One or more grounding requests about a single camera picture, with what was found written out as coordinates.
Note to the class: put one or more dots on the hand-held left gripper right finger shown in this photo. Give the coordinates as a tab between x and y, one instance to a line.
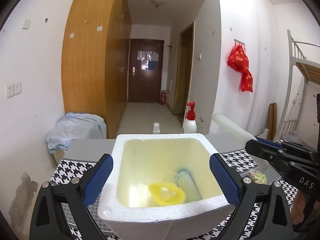
222	180

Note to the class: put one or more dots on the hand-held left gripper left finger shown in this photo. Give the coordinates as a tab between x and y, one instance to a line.
98	180

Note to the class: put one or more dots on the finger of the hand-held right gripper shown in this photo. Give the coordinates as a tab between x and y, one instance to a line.
257	148
290	147

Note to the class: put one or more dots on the blue face mask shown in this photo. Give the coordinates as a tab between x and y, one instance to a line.
187	185

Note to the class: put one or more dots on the yellow hair scrunchie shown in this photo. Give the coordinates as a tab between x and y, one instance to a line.
156	190

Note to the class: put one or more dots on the white foam box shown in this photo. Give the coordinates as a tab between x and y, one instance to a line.
150	215

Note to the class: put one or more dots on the person's right hand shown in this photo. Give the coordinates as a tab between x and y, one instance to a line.
298	207

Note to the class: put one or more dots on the green crumpled packet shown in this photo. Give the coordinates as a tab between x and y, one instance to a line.
257	176

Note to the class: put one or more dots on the houndstooth table mat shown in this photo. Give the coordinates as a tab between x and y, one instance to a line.
70	166

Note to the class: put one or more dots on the brown wooden boards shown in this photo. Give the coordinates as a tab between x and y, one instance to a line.
272	120

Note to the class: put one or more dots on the white rolled tube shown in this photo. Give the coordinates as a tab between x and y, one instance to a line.
232	127

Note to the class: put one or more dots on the light blue cloth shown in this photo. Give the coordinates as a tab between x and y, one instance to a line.
75	130

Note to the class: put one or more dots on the white lotion pump bottle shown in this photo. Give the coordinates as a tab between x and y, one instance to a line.
189	126

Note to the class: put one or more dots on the red plastic bag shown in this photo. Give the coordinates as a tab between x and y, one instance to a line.
240	62

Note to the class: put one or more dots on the wooden wardrobe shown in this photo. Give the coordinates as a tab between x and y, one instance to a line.
85	80

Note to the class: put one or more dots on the red fire extinguisher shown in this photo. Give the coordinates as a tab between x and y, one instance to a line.
163	98

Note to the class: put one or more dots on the wooden side door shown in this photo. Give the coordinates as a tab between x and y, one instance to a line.
183	75

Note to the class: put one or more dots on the dark brown door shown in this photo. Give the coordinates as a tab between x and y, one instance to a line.
145	85

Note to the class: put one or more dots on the blue paper notice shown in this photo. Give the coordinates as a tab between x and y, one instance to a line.
151	65

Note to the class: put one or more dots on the white paper notice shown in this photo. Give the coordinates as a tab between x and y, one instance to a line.
147	55

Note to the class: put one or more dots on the round ceiling lamp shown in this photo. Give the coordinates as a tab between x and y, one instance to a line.
158	2

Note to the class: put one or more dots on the grey metal bed frame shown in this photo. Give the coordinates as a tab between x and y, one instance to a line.
292	55

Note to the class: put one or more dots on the metal wall hook rack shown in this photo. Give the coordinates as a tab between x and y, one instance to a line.
240	42

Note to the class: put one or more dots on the white wall switch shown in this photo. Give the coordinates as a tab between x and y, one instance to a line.
17	87

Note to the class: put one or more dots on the white wall socket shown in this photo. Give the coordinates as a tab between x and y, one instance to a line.
9	90

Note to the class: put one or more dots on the white wall cover plate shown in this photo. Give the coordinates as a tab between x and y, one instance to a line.
26	24

